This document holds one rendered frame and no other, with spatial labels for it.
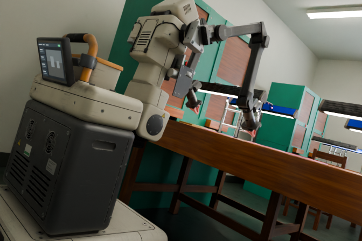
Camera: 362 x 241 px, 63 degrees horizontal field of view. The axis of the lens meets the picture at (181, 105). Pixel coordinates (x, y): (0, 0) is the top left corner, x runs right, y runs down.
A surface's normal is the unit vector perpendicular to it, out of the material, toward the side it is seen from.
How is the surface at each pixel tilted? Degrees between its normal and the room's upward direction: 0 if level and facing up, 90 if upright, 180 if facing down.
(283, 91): 90
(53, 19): 90
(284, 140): 90
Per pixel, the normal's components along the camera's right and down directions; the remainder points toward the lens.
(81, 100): -0.66, -0.22
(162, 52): 0.70, 0.17
